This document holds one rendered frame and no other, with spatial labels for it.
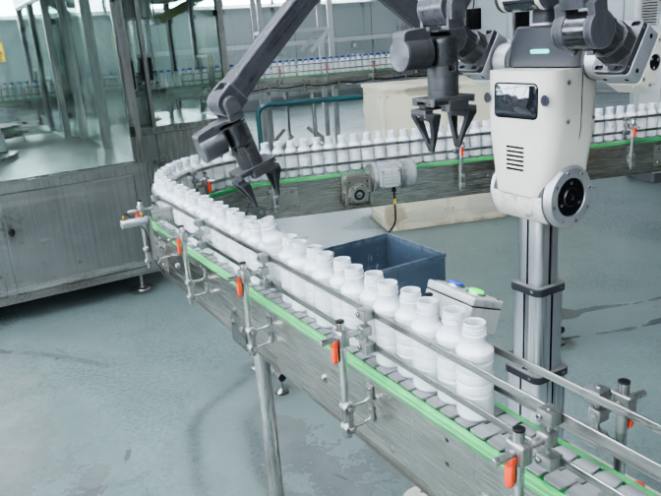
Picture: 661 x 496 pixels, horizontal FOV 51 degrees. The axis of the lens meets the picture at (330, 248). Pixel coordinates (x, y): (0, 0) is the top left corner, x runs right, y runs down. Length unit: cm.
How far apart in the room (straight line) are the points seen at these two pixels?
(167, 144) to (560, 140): 535
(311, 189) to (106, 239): 194
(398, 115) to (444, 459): 459
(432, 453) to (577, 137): 89
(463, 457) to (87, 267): 385
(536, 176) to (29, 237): 352
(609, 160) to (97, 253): 314
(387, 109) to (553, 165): 392
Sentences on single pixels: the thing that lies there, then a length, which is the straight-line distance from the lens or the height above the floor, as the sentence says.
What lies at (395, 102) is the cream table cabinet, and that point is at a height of 106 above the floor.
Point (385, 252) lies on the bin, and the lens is 238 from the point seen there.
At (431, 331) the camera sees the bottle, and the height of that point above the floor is 112.
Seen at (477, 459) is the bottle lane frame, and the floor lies 97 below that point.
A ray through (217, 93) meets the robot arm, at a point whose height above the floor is 150.
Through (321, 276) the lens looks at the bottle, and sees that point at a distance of 147.
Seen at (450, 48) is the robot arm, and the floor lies 157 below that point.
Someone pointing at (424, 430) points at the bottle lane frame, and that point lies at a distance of 124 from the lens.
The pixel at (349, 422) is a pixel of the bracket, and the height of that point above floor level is 91.
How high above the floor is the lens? 161
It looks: 17 degrees down
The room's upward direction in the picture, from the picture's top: 4 degrees counter-clockwise
